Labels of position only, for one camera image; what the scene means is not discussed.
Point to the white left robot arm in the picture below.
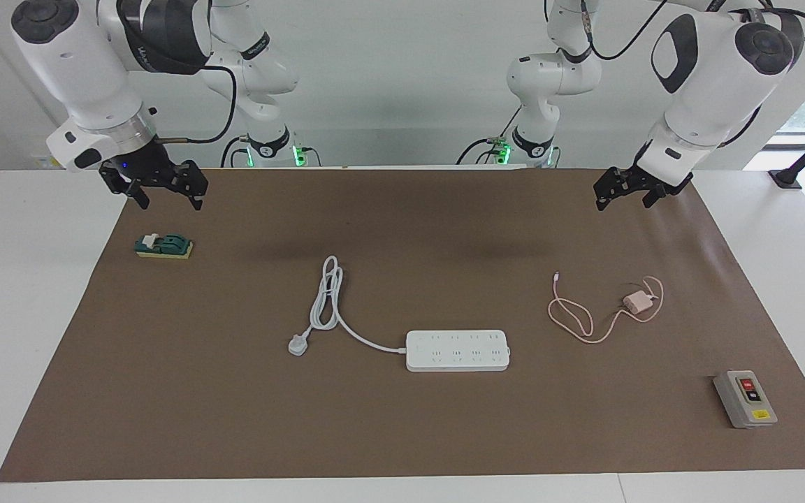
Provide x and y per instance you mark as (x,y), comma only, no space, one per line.
(710,91)

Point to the green knife switch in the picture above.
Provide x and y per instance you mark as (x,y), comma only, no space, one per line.
(165,246)

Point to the white wall socket box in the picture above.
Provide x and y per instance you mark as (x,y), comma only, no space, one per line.
(53,162)

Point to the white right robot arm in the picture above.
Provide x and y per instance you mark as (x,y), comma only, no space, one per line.
(88,77)

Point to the white power strip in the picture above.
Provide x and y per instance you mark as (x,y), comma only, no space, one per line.
(458,351)

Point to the grey on-off switch box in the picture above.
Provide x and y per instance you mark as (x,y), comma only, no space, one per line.
(745,398)

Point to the brown table mat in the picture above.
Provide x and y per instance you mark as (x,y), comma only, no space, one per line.
(402,426)

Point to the pink charger adapter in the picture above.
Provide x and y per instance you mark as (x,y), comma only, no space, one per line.
(636,302)

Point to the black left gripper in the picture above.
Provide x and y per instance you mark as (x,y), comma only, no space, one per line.
(643,178)

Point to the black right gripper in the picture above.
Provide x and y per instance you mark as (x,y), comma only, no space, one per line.
(154,168)

